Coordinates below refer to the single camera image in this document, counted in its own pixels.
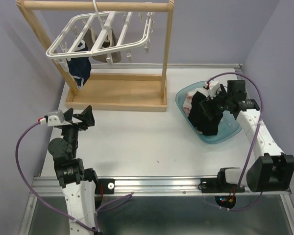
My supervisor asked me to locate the black underwear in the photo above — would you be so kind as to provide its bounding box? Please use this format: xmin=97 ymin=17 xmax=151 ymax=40
xmin=188 ymin=92 xmax=223 ymax=136

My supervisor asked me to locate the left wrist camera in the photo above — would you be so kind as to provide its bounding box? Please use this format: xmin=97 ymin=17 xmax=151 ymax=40
xmin=47 ymin=110 xmax=66 ymax=127

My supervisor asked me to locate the wooden clothes rack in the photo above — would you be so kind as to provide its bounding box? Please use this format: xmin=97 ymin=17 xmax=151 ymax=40
xmin=16 ymin=0 xmax=174 ymax=112

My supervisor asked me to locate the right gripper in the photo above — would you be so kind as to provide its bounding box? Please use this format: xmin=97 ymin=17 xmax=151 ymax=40
xmin=199 ymin=84 xmax=232 ymax=120

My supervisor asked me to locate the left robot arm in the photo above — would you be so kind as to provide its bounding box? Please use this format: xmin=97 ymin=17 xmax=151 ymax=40
xmin=48 ymin=106 xmax=99 ymax=235

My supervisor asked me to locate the light pink underwear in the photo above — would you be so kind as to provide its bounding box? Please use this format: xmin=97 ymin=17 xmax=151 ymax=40
xmin=183 ymin=88 xmax=208 ymax=117

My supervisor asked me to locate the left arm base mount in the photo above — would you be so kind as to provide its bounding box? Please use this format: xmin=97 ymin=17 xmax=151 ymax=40
xmin=93 ymin=178 xmax=115 ymax=195

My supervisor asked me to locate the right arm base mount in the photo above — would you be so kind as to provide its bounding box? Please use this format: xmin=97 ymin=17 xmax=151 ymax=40
xmin=198 ymin=167 xmax=245 ymax=193

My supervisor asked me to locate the navy underwear white trim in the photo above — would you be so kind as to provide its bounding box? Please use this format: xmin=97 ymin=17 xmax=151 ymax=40
xmin=67 ymin=57 xmax=91 ymax=90

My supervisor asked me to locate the white plastic clip hanger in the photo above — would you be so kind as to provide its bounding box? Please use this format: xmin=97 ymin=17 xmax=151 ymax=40
xmin=46 ymin=1 xmax=154 ymax=67

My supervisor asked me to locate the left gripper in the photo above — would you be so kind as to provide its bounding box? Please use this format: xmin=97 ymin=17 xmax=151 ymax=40
xmin=61 ymin=104 xmax=94 ymax=157

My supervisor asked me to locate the aluminium mounting rail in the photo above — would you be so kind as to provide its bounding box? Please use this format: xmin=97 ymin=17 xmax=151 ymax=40
xmin=30 ymin=174 xmax=291 ymax=196

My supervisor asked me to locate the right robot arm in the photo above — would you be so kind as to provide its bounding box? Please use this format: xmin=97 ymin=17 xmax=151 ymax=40
xmin=200 ymin=80 xmax=294 ymax=192

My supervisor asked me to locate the teal plastic basin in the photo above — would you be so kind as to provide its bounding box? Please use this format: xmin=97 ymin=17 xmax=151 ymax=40
xmin=175 ymin=81 xmax=242 ymax=144

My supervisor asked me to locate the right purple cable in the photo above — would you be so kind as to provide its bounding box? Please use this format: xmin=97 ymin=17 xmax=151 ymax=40
xmin=204 ymin=72 xmax=264 ymax=212

